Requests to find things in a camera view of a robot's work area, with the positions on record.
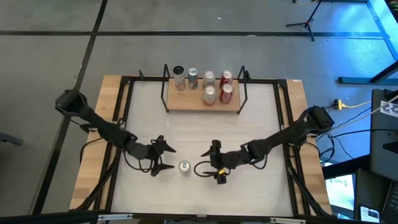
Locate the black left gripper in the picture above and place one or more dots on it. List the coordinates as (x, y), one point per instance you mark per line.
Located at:
(154, 157)

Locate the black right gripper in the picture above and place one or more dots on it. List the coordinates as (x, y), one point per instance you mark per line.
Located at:
(220, 160)

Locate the blue silver Red Bull can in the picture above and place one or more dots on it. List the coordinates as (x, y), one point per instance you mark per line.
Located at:
(192, 81)
(184, 168)

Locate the white orange Spindrift can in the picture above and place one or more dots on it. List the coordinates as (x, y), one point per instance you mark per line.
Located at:
(210, 96)
(209, 77)

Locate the red Coca-Cola can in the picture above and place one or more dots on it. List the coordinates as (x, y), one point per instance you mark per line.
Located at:
(226, 96)
(227, 77)

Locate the white Celsius energy drink can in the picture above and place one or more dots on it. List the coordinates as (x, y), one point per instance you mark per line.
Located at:
(179, 81)

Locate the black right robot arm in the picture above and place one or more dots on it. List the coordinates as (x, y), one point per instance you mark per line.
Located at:
(280, 135)

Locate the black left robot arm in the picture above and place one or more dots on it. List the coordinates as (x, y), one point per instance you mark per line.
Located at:
(105, 130)

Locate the black rig beam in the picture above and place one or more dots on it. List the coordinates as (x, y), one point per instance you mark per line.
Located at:
(46, 219)

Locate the laptop screen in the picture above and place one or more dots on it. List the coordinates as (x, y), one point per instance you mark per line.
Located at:
(340, 193)

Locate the yellow power plug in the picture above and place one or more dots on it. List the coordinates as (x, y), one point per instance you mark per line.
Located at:
(339, 104)

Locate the grey chair foot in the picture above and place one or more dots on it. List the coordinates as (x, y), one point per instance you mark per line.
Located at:
(9, 138)

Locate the smartphone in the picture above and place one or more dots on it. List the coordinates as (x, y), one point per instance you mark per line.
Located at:
(369, 215)

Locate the black floor stand base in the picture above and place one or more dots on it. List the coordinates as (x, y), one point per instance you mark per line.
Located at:
(357, 81)

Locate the black tripod stand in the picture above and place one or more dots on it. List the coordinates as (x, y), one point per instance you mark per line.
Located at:
(307, 22)

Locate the black desk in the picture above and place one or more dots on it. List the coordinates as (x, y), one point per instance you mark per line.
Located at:
(382, 149)

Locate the black keyboard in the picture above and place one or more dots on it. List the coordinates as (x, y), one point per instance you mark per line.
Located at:
(393, 202)

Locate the white marker paper sheet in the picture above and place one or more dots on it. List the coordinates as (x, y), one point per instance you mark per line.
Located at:
(391, 109)

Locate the wooden shelf with black frame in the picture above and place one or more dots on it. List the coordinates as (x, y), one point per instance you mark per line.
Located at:
(175, 104)

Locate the silver rig bracket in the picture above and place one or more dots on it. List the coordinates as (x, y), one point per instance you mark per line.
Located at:
(287, 221)
(115, 217)

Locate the black aluminium table frame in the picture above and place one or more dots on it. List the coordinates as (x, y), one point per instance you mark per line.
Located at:
(264, 81)

